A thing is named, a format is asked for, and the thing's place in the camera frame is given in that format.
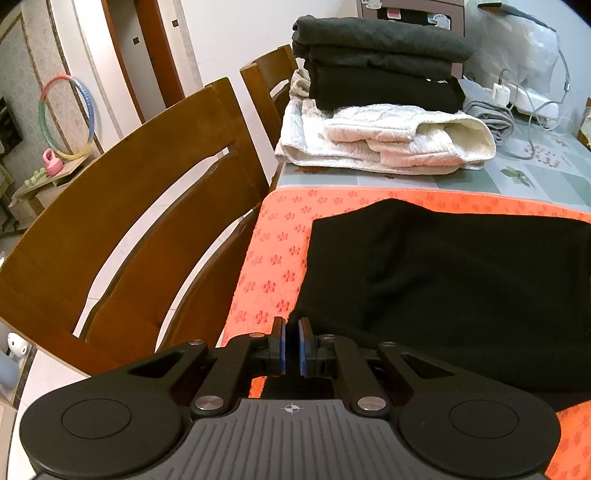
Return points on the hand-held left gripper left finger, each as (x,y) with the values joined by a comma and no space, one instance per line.
(280,346)

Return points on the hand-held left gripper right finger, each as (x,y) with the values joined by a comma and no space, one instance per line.
(303,346)

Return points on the black garment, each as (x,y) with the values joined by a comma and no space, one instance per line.
(383,90)
(438,286)

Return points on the orange patterned mat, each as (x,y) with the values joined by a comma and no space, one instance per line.
(272,258)

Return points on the white quilted blanket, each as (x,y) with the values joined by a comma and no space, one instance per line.
(369,138)

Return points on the large wooden chair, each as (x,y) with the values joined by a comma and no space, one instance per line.
(152,152)

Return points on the black folded garment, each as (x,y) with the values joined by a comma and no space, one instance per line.
(383,90)

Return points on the white round appliance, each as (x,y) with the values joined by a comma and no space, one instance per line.
(11,360)

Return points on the small wooden side table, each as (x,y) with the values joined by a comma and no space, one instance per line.
(51,189)

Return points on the dark grey folded garment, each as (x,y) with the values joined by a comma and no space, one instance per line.
(383,32)
(369,64)

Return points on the pink kettlebell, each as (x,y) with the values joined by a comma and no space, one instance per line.
(51,164)

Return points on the checked leaf print tablecloth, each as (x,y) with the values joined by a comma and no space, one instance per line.
(545,180)

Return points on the grey folded cloth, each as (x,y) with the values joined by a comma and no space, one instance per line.
(494,120)

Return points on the multicoloured hula hoop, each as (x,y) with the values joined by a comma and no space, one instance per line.
(90,110)

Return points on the brown wooden door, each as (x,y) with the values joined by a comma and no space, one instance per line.
(157,55)

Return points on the white charger plug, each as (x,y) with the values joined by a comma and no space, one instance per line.
(499,90)

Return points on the black television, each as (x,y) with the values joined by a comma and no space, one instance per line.
(8,124)

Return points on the clear plastic bag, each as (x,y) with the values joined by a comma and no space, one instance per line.
(512,41)

